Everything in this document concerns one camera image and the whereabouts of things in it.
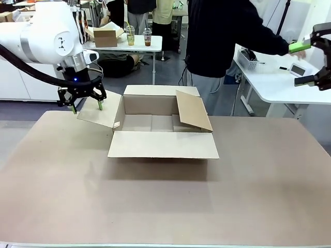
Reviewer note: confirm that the black and white striped bag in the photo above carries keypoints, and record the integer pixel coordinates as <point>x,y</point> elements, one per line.
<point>80,24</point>

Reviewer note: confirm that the white low cabinet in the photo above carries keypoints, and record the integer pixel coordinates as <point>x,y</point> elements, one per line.
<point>23,80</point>

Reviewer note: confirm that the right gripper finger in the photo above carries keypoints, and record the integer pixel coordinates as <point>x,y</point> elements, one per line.
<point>300,46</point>
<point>306,80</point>

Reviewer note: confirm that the bystander in yellow shirt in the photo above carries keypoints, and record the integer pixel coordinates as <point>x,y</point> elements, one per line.
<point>163,11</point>

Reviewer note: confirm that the black tripod stand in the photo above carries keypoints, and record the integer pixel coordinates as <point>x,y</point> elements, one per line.
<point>284,14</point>

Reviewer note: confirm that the large brown cardboard box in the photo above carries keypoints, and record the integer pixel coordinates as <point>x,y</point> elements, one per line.
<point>163,147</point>

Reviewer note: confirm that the person sitting on floor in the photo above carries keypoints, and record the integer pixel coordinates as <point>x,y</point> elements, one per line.
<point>119,63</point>

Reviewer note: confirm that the small open cardboard box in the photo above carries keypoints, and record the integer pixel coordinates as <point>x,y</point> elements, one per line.
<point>106,36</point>

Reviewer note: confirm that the white curved-edge side table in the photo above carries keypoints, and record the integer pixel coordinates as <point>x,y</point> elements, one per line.
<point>282,82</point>

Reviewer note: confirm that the cardboard box on shelf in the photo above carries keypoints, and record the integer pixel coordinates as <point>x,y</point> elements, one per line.
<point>6,16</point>

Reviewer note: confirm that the white folding table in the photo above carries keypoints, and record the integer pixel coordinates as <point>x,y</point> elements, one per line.
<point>144,42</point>

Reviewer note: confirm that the plastic cup with green straw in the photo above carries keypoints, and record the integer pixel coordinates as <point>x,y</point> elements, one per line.
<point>130,36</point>

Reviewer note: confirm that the plastic cup with brown drink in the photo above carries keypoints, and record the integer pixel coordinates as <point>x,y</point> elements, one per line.
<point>147,38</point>

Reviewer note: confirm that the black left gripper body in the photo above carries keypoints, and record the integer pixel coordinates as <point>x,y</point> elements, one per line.
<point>77,82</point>

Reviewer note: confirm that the small white desk timer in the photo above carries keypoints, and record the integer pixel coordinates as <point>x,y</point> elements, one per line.
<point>297,69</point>

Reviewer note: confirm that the bystander in grey trousers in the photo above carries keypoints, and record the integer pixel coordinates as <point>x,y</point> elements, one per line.
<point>138,10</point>

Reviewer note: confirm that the person's left hand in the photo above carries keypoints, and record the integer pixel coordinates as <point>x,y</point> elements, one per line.
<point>300,55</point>

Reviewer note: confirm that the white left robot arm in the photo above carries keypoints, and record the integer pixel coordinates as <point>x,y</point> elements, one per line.
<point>38,31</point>

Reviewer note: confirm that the person's left forearm dark sleeve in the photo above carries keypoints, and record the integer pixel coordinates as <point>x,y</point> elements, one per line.
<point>269,42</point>

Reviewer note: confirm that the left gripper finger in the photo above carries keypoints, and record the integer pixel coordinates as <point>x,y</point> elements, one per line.
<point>73,108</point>
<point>100,105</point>

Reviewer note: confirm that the person in dark sweater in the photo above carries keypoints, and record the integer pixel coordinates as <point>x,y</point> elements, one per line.
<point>219,38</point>

